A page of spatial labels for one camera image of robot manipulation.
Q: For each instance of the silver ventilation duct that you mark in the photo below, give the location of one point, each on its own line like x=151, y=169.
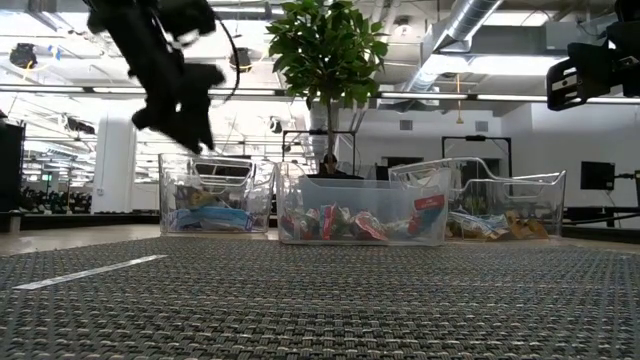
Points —
x=465, y=20

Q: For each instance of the grey woven placemat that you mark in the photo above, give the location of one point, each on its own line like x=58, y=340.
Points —
x=320, y=325

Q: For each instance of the person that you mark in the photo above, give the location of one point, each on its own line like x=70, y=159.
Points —
x=330, y=164

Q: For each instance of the green potted plant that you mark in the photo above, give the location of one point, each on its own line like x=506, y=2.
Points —
x=325, y=50

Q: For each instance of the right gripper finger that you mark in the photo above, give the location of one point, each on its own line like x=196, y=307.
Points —
x=585, y=75
x=627, y=40

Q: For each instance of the black hanging ceiling lamp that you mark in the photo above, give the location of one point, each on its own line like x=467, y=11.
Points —
x=23, y=56
x=245, y=60

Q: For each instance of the black aluminium table frame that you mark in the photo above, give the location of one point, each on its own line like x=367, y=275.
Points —
x=100, y=222

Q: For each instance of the small clear plastic bin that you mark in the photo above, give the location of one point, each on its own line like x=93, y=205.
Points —
x=380, y=192

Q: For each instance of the black monitor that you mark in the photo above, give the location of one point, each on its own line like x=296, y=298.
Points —
x=597, y=175

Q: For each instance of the black ceiling spotlight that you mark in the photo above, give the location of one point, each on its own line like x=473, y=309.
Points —
x=276, y=125

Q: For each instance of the ceiling light strip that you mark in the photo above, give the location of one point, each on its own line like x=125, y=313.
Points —
x=115, y=90
x=40, y=89
x=425, y=95
x=250, y=92
x=245, y=8
x=500, y=97

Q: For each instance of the black desk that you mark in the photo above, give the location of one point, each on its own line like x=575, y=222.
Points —
x=600, y=212

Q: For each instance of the black frame stand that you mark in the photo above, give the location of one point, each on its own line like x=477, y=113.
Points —
x=475, y=138

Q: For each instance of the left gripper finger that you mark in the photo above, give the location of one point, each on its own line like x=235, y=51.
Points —
x=167, y=125
x=202, y=120

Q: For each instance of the white pillar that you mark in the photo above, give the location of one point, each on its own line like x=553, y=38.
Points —
x=115, y=165

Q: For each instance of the white tape strip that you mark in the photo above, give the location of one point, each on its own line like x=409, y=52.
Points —
x=90, y=272

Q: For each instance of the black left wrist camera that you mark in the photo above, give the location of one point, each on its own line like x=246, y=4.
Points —
x=192, y=17

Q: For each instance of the black panel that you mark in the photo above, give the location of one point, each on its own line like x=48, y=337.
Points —
x=10, y=170

